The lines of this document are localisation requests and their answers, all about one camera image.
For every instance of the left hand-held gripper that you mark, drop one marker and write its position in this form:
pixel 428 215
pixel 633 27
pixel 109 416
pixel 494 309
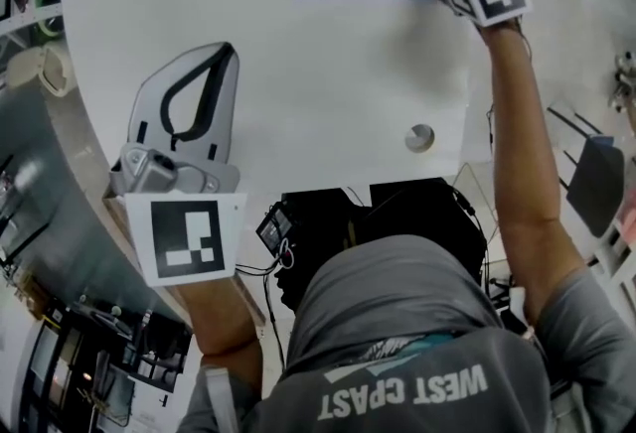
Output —
pixel 186 237

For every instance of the person's left forearm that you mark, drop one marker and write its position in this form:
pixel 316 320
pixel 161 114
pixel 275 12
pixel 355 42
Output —
pixel 223 322

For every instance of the person's right forearm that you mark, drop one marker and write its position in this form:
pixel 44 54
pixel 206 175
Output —
pixel 526 163

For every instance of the black box with screen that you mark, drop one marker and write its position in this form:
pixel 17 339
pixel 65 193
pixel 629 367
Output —
pixel 273 227

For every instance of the dark glossy partition panel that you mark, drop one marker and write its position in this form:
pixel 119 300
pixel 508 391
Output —
pixel 49 183

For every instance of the cream trash bin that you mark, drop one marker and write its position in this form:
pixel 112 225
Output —
pixel 30 68

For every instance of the black trousers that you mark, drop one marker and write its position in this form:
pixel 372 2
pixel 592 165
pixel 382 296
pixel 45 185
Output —
pixel 422 207

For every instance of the grey chair with black legs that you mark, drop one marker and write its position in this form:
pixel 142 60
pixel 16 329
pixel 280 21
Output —
pixel 596 183

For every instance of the grey printed t-shirt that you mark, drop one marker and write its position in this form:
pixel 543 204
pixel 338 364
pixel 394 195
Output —
pixel 422 346

